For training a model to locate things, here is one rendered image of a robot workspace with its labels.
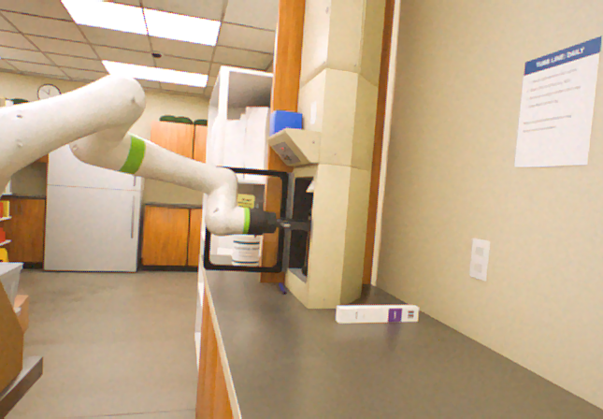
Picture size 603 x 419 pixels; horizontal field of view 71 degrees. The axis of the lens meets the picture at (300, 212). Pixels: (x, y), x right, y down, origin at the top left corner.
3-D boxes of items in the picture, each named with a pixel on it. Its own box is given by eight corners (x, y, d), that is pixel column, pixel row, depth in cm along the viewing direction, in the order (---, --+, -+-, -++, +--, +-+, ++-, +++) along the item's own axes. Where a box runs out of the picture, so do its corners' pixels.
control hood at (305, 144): (293, 166, 165) (294, 140, 164) (319, 163, 134) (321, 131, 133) (264, 164, 162) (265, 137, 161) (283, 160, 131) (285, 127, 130)
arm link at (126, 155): (79, 133, 105) (79, 102, 111) (61, 166, 111) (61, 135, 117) (149, 155, 117) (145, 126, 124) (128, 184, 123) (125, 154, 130)
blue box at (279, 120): (294, 140, 163) (295, 117, 162) (300, 137, 153) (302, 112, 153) (268, 137, 160) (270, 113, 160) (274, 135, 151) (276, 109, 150)
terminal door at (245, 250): (281, 273, 165) (289, 171, 163) (202, 269, 161) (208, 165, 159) (281, 273, 166) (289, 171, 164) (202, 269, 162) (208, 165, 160)
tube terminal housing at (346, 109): (342, 285, 174) (358, 97, 170) (378, 309, 143) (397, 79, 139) (284, 285, 167) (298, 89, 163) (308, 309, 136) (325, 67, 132)
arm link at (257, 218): (243, 235, 147) (248, 238, 139) (246, 202, 147) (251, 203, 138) (260, 236, 149) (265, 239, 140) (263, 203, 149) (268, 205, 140)
